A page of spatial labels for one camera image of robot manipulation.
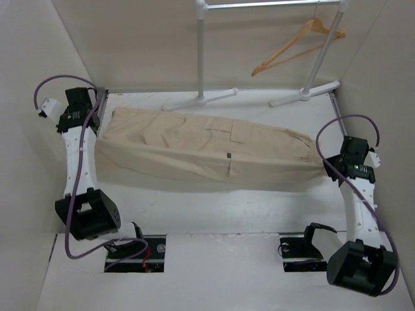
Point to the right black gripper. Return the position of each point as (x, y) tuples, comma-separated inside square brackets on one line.
[(332, 159)]

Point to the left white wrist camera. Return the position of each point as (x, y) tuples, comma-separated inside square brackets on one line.
[(51, 109)]

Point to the beige trousers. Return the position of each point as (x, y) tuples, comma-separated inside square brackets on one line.
[(203, 148)]

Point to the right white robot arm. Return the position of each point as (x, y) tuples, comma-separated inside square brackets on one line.
[(361, 263)]

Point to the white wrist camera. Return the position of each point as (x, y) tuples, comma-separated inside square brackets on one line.
[(51, 109), (372, 159)]

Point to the white clothes rack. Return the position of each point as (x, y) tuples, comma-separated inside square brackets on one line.
[(313, 25)]

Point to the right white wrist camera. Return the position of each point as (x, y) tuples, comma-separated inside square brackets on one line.
[(372, 159)]

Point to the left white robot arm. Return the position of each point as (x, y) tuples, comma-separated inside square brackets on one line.
[(85, 209)]

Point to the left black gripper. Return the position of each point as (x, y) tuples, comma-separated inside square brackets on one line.
[(65, 112)]

